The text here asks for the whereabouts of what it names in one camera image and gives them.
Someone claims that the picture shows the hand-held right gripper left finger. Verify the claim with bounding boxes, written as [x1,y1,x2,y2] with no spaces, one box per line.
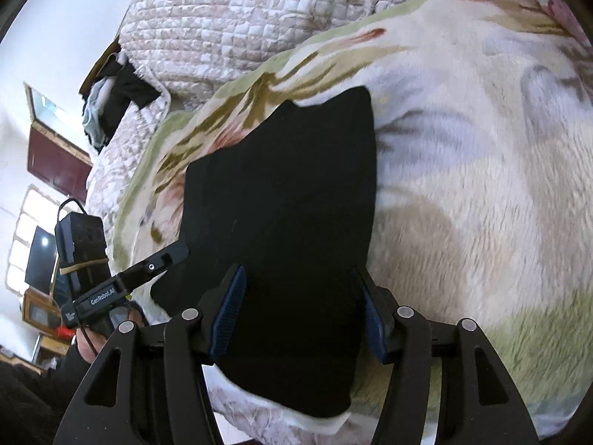
[54,263,247,445]

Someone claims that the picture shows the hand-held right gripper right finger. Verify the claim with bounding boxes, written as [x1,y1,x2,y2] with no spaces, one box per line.
[354,265,540,445]

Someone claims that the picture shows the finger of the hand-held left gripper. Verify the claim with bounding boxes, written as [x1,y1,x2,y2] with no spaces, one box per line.
[118,240,191,291]

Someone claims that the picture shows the black pants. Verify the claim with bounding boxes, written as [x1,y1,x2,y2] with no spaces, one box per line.
[150,86,378,419]

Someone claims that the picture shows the person's left forearm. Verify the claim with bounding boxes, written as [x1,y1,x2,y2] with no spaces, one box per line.
[0,347,93,445]

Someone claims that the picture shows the person's left hand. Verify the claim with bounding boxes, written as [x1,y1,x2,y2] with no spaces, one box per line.
[74,303,149,365]

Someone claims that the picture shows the black television screen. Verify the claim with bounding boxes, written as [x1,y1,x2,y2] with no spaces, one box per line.
[25,225,59,293]

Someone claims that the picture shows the window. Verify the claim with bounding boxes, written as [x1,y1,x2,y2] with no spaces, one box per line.
[4,184,86,293]

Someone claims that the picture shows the wooden cabinet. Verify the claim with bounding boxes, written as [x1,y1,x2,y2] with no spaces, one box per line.
[21,287,66,334]

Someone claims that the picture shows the dark red wooden door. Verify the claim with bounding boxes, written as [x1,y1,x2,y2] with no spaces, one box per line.
[24,82,93,205]

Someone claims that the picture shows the white sheet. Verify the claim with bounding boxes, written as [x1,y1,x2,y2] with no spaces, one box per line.
[204,371,348,433]

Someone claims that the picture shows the pile of dark clothes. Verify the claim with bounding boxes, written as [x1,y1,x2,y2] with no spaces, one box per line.
[79,39,160,151]

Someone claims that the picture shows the floral fleece blanket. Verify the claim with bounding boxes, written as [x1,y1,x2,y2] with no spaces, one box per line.
[111,0,593,432]

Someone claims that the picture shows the beige quilted bedspread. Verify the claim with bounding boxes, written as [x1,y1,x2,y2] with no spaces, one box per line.
[86,0,515,242]

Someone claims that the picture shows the pink floral comforter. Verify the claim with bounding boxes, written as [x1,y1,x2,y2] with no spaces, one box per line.
[491,0,589,52]

